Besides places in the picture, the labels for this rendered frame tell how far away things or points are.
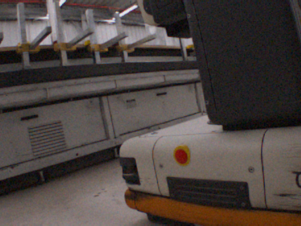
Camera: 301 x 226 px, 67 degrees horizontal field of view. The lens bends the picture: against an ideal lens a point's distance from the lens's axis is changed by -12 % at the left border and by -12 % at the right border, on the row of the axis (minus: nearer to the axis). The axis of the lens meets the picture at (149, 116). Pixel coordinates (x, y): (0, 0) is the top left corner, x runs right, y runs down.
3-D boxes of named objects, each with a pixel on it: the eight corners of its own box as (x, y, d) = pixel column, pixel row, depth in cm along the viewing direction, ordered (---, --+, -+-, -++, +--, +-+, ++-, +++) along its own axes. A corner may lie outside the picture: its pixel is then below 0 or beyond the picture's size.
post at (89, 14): (102, 74, 168) (92, 8, 165) (98, 74, 165) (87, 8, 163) (100, 75, 170) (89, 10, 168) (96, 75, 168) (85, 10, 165)
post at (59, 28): (68, 70, 150) (59, 0, 148) (64, 71, 148) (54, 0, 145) (66, 71, 153) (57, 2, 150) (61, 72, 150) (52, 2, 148)
